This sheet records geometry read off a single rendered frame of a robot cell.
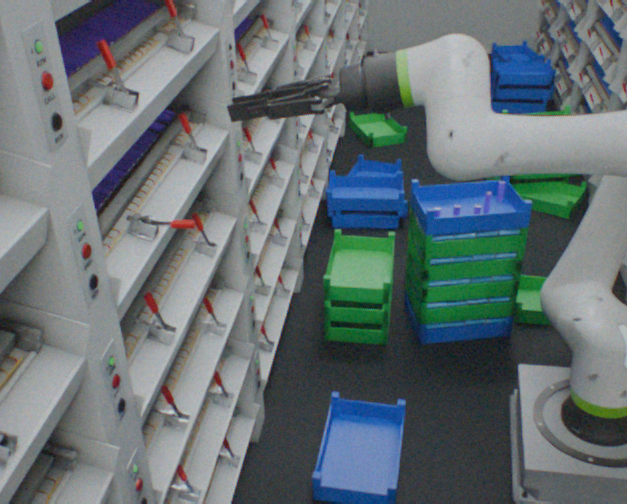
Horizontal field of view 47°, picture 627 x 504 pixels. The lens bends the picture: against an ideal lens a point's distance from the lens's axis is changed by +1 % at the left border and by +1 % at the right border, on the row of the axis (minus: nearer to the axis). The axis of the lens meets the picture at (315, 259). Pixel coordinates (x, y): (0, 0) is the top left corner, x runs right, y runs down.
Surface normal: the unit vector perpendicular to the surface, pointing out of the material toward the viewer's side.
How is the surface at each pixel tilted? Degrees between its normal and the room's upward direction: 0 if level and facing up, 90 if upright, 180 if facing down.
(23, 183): 90
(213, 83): 90
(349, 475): 0
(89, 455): 90
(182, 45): 90
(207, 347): 17
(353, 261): 0
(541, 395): 4
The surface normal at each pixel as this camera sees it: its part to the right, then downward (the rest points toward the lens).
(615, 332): -0.18, -0.69
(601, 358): -0.63, 0.41
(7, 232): 0.28, -0.79
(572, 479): -0.20, 0.53
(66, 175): 0.99, 0.06
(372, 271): -0.02, -0.84
